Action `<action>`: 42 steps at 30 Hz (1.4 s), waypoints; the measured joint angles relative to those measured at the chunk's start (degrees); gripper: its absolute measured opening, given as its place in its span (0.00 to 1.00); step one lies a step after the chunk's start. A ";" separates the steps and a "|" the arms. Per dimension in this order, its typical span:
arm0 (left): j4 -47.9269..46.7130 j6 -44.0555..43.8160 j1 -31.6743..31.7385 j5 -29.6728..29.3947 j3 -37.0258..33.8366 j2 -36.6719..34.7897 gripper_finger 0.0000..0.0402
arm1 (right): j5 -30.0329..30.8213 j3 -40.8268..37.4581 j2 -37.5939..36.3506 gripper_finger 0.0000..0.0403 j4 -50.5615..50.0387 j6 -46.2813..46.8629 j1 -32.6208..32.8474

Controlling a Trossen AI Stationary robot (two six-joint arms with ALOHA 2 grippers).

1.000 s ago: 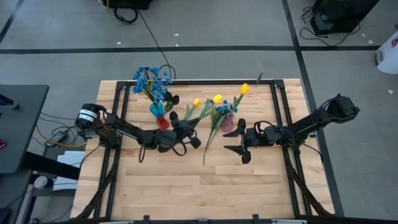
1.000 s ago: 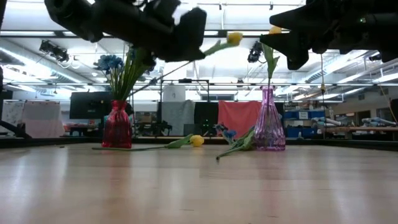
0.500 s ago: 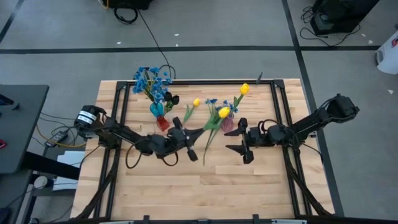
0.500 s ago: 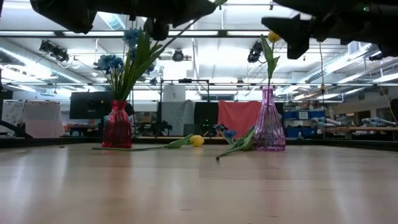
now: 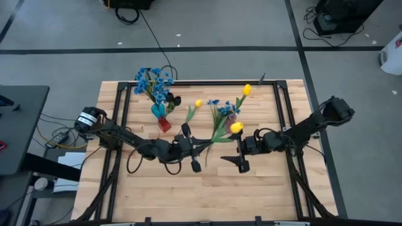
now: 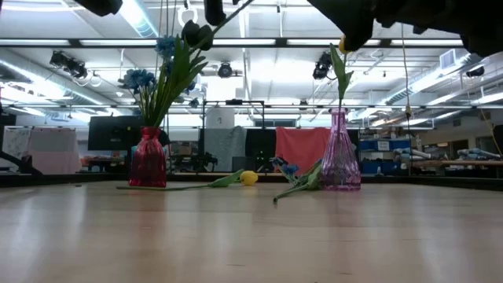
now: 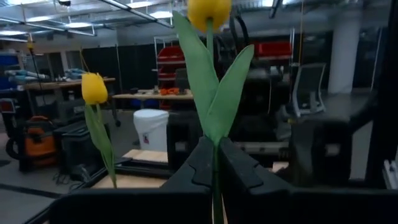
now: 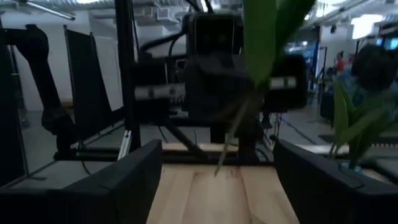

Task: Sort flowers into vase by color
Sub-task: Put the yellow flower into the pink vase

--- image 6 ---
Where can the red glass vase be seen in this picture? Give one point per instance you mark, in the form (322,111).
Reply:
(147,165)

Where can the white printed hanging cloth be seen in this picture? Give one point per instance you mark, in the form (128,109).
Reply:
(15,141)

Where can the coral hanging cloth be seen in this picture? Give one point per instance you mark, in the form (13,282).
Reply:
(302,141)

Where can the grey hanging cloth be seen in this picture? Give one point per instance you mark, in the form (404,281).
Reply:
(224,147)

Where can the black background robot rig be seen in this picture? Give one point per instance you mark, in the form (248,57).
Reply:
(196,161)

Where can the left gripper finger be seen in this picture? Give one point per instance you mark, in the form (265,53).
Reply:
(215,12)

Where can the black monitor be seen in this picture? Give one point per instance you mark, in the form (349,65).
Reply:
(114,133)

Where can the white ceiling vent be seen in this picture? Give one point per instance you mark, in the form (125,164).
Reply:
(448,59)

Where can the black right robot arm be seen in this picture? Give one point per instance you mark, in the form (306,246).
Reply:
(485,27)

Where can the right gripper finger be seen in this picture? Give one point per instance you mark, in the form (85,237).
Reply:
(349,19)

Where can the pink hanging cloth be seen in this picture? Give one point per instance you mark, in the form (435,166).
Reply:
(55,149)

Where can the grey background robot arm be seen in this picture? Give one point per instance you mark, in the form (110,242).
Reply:
(408,152)
(477,153)

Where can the black overhead light bar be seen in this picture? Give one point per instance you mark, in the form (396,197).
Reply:
(281,42)

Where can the black hanging cloth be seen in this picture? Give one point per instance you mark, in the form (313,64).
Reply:
(259,143)

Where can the pink ribbed glass vase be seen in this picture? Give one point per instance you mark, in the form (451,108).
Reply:
(340,165)

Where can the background wooden table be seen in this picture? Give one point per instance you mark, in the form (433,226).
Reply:
(456,162)

